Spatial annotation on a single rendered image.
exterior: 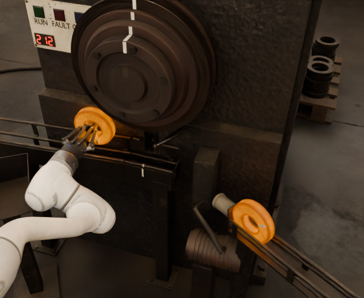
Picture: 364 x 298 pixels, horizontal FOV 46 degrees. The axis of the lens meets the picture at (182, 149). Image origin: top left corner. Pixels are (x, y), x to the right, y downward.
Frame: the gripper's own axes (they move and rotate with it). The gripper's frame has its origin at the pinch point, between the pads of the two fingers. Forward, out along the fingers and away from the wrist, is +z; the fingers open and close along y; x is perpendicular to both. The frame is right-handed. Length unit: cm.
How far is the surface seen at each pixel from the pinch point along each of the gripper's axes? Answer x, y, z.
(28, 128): -88, -101, 77
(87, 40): 36.1, 4.8, -3.0
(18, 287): -82, -35, -32
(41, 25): 30.1, -21.7, 11.8
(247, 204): -6, 62, -17
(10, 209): -22.6, -22.2, -30.8
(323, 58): -67, 86, 196
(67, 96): 2.4, -15.9, 9.5
